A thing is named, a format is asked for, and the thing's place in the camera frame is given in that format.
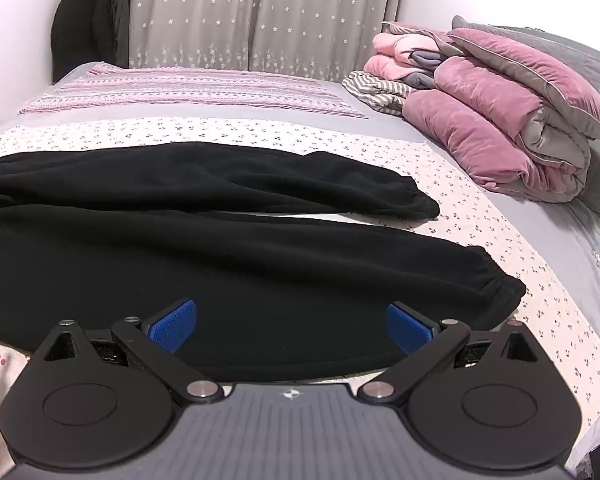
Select grey striped cloth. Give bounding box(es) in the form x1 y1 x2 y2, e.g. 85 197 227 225
342 70 422 119

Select pink striped blanket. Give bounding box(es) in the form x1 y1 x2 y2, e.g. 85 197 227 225
19 62 370 120

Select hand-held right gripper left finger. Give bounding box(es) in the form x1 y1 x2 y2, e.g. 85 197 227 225
32 299 222 404

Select folded pink and grey quilt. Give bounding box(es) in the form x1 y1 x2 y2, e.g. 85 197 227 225
402 27 600 204

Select pink fleece clothes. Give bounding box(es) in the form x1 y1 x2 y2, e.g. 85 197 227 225
364 21 462 87

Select grey star-print curtain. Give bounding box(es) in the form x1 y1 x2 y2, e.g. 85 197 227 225
128 0 407 83

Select dark hanging jackets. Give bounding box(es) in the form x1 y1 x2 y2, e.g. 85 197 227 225
51 0 131 85

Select floral white bed sheet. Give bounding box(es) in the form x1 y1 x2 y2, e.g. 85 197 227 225
0 115 600 480

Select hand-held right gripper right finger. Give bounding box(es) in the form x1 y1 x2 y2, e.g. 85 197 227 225
357 302 551 404

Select black pants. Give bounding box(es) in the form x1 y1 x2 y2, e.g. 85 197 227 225
0 141 527 383

